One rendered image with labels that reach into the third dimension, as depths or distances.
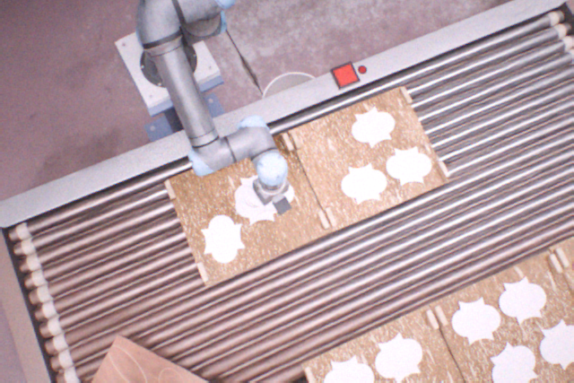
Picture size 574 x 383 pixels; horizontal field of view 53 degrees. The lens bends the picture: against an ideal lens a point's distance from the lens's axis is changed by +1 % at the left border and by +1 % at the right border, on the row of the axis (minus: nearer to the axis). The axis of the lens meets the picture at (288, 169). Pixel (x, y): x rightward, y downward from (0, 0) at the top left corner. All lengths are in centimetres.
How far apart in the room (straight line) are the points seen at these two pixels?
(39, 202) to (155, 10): 79
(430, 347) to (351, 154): 62
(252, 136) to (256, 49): 154
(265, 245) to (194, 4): 75
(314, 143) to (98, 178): 68
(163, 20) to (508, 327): 130
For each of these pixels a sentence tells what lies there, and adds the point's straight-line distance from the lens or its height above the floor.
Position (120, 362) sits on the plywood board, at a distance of 167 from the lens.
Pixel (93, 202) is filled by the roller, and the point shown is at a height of 92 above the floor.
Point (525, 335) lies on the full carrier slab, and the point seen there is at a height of 94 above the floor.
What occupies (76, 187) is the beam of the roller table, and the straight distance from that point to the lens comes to 188.
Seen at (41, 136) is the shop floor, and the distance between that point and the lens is 299.
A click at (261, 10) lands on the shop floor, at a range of 309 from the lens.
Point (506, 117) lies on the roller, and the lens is 204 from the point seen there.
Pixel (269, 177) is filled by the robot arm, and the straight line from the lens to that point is 143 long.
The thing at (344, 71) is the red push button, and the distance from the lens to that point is 193.
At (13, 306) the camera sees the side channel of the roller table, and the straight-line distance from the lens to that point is 185.
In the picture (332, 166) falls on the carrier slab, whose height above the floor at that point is 94.
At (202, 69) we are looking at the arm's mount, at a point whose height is 90.
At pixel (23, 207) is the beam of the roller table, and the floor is 92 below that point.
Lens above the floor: 267
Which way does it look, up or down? 75 degrees down
